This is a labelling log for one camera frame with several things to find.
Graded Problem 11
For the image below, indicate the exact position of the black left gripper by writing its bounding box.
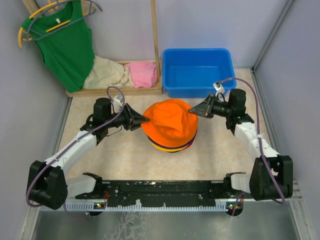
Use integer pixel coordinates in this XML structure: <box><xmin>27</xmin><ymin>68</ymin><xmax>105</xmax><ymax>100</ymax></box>
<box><xmin>104</xmin><ymin>102</ymin><xmax>149</xmax><ymax>131</ymax></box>

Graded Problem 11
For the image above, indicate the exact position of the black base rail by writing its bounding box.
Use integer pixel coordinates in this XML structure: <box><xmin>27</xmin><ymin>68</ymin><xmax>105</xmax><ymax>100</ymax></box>
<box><xmin>75</xmin><ymin>180</ymin><xmax>241</xmax><ymax>208</ymax></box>

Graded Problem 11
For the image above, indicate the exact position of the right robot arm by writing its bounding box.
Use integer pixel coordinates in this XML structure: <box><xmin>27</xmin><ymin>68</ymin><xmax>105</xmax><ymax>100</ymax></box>
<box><xmin>189</xmin><ymin>88</ymin><xmax>293</xmax><ymax>204</ymax></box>

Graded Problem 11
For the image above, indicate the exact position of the cream cloth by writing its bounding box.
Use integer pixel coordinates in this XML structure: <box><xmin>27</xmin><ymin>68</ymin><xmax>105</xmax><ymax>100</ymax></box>
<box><xmin>82</xmin><ymin>55</ymin><xmax>134</xmax><ymax>90</ymax></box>

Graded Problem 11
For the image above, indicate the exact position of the grey clothes hanger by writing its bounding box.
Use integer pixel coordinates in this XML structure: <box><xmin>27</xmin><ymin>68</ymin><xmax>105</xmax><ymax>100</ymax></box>
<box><xmin>18</xmin><ymin>0</ymin><xmax>103</xmax><ymax>48</ymax></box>

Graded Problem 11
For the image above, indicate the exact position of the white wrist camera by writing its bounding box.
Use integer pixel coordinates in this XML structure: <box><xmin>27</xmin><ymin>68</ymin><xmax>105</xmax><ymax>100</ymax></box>
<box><xmin>113</xmin><ymin>95</ymin><xmax>124</xmax><ymax>109</ymax></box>
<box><xmin>213</xmin><ymin>81</ymin><xmax>225</xmax><ymax>96</ymax></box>

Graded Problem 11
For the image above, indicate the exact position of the orange hat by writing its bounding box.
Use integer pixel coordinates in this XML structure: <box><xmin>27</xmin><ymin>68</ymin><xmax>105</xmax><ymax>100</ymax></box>
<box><xmin>141</xmin><ymin>98</ymin><xmax>198</xmax><ymax>147</ymax></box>

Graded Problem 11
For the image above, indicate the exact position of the navy blue hat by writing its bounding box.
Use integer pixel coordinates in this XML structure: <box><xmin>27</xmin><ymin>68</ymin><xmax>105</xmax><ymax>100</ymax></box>
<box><xmin>147</xmin><ymin>131</ymin><xmax>198</xmax><ymax>150</ymax></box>

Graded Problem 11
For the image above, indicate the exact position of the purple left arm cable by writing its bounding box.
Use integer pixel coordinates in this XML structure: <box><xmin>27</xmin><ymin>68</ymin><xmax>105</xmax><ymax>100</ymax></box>
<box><xmin>25</xmin><ymin>85</ymin><xmax>126</xmax><ymax>220</ymax></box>

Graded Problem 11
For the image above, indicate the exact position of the green tank top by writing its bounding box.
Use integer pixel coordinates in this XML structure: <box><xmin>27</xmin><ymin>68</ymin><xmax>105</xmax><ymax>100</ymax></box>
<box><xmin>21</xmin><ymin>0</ymin><xmax>95</xmax><ymax>93</ymax></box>

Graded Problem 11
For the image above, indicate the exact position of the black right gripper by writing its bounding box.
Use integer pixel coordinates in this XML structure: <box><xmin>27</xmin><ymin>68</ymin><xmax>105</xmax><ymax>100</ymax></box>
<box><xmin>189</xmin><ymin>93</ymin><xmax>233</xmax><ymax>119</ymax></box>

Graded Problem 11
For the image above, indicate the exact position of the blue plastic bin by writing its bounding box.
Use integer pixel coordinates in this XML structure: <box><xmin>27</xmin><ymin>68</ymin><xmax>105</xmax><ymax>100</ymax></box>
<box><xmin>162</xmin><ymin>48</ymin><xmax>235</xmax><ymax>99</ymax></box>

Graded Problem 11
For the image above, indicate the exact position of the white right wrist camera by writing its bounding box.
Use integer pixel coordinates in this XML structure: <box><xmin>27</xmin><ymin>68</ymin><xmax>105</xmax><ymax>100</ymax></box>
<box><xmin>213</xmin><ymin>81</ymin><xmax>225</xmax><ymax>96</ymax></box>

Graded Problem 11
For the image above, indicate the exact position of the wooden clothes rack frame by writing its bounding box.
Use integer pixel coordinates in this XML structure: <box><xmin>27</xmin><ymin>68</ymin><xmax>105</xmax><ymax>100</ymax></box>
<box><xmin>22</xmin><ymin>0</ymin><xmax>164</xmax><ymax>98</ymax></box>

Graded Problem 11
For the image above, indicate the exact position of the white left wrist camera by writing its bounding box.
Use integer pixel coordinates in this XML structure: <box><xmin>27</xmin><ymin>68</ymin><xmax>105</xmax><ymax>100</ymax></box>
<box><xmin>113</xmin><ymin>95</ymin><xmax>124</xmax><ymax>109</ymax></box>

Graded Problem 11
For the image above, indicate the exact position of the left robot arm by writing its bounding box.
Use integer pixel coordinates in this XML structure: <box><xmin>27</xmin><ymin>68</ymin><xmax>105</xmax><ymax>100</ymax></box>
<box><xmin>25</xmin><ymin>97</ymin><xmax>149</xmax><ymax>210</ymax></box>

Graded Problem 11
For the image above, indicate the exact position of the yellow bucket hat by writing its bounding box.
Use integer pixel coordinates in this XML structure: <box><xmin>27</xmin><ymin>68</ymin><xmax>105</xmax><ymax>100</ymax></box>
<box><xmin>148</xmin><ymin>135</ymin><xmax>196</xmax><ymax>153</ymax></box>

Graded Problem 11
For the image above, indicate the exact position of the red bucket hat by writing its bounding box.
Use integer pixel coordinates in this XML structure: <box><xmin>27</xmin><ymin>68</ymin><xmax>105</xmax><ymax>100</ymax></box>
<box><xmin>154</xmin><ymin>139</ymin><xmax>195</xmax><ymax>154</ymax></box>

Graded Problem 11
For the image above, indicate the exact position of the pink cloth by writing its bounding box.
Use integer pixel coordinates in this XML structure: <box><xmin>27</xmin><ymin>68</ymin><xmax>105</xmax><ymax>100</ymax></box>
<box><xmin>124</xmin><ymin>61</ymin><xmax>157</xmax><ymax>88</ymax></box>

